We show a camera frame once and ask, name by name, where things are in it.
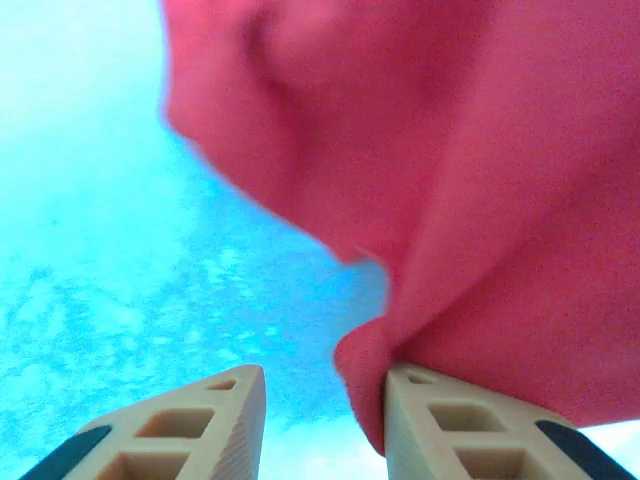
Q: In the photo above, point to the red t-shirt with bear print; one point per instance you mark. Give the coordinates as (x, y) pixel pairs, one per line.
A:
(400, 150)

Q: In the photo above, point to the left gripper beige right finger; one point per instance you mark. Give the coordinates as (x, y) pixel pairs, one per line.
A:
(465, 440)

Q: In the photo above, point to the left gripper beige left finger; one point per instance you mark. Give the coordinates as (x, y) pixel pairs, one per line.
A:
(200, 435)

